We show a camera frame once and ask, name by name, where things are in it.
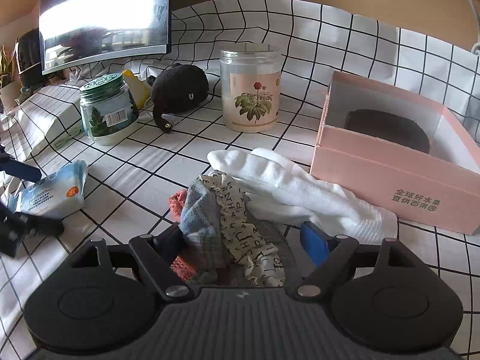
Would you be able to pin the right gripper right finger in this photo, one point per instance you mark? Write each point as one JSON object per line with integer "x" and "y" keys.
{"x": 332, "y": 257}

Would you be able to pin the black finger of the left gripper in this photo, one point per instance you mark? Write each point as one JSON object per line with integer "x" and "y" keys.
{"x": 18, "y": 169}

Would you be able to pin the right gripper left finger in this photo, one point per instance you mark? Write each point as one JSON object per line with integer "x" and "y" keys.
{"x": 154, "y": 256}

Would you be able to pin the letter print fabric bundle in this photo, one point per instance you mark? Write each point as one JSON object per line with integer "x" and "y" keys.
{"x": 225, "y": 245}

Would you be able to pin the white glove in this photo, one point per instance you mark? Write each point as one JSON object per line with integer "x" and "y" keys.
{"x": 280, "y": 191}

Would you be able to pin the yellow round plush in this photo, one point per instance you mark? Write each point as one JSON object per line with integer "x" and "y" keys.
{"x": 139, "y": 89}

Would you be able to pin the black plush toy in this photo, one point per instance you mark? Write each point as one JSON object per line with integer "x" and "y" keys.
{"x": 177, "y": 89}

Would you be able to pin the wet wipes packet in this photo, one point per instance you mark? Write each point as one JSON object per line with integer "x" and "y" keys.
{"x": 55, "y": 196}

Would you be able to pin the white grid tablecloth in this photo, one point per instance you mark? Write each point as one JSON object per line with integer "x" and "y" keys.
{"x": 129, "y": 183}

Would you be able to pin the green lid glass jar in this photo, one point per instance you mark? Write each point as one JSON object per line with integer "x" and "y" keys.
{"x": 108, "y": 109}

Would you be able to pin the pink cardboard box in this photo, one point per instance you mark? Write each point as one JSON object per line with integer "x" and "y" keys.
{"x": 440, "y": 188}

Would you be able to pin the black monitor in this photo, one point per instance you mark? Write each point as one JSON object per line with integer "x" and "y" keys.
{"x": 74, "y": 32}

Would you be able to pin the floral label clear jar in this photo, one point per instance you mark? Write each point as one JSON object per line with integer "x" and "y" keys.
{"x": 250, "y": 76}

